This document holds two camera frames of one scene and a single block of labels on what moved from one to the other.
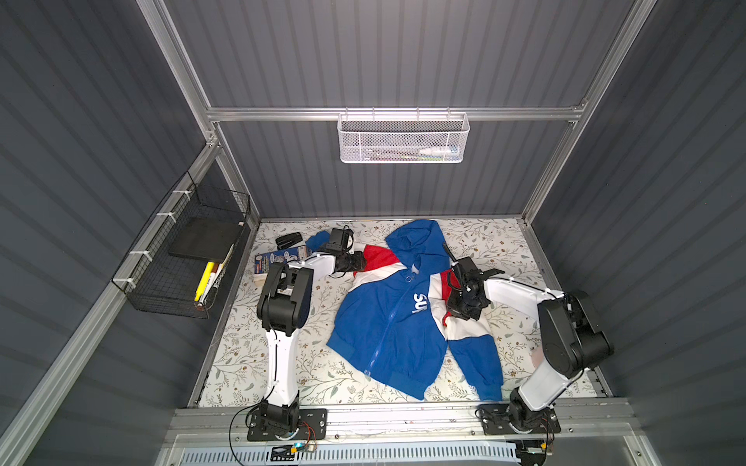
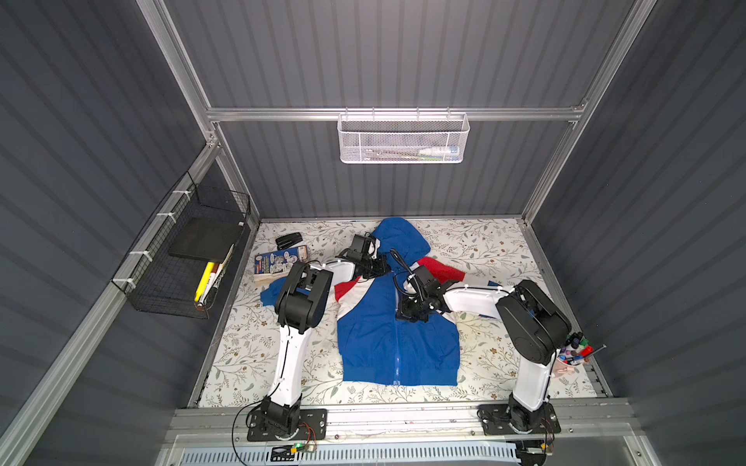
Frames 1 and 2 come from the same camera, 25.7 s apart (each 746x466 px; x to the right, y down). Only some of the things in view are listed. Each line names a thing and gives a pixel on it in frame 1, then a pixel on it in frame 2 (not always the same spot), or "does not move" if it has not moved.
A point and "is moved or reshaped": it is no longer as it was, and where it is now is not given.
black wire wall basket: [179, 266] does not move
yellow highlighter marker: [204, 281] does not move
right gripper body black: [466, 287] to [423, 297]
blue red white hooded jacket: [389, 320] is moved or reshaped
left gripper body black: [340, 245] to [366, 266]
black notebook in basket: [205, 238] does not move
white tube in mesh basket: [444, 150] does not move
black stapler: [288, 240] does not move
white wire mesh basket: [396, 138] does not move
